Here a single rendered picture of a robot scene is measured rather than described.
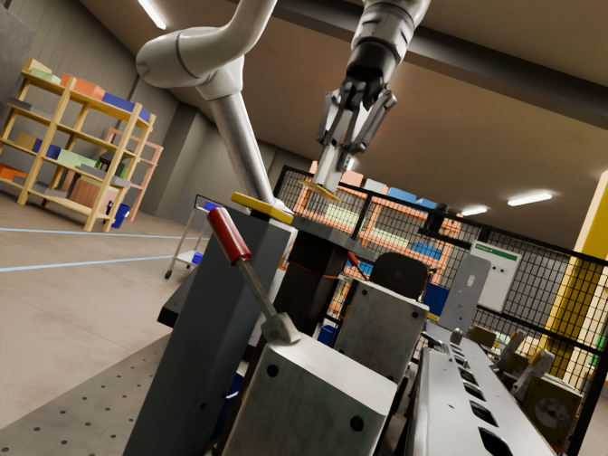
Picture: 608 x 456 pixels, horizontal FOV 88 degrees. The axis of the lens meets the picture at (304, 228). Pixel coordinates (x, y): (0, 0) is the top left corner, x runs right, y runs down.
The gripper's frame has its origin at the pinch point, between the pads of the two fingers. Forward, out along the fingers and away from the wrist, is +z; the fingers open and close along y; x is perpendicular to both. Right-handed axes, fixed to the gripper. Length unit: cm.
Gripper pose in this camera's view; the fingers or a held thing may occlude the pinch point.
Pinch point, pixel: (329, 169)
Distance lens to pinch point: 52.9
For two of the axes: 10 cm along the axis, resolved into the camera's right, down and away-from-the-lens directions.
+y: 7.3, 2.7, -6.3
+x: 5.8, 2.5, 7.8
